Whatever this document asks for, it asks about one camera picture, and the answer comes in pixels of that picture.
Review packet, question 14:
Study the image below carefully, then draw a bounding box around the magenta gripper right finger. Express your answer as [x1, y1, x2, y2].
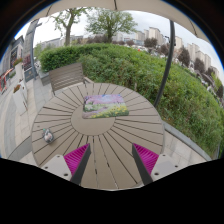
[132, 143, 180, 185]

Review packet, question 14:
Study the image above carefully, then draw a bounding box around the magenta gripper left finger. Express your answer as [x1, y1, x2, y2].
[42, 144, 91, 185]

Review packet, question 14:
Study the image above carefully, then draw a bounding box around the colourful landscape mouse pad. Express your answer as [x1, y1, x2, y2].
[83, 94, 129, 119]

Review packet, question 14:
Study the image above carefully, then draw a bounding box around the round slatted patio table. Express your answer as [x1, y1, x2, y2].
[32, 83, 164, 190]

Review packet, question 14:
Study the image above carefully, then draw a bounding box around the green hedge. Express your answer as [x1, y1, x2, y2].
[40, 43, 224, 155]

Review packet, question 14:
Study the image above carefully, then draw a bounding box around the dark curved parasol pole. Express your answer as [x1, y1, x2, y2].
[153, 19, 176, 109]

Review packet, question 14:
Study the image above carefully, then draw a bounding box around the brown slatted patio chair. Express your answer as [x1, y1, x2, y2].
[49, 63, 92, 93]

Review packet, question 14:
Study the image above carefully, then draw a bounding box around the white planter box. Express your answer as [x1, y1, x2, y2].
[13, 81, 28, 115]

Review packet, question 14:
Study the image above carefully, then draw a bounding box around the beige parasol canopy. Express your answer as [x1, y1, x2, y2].
[31, 0, 209, 42]

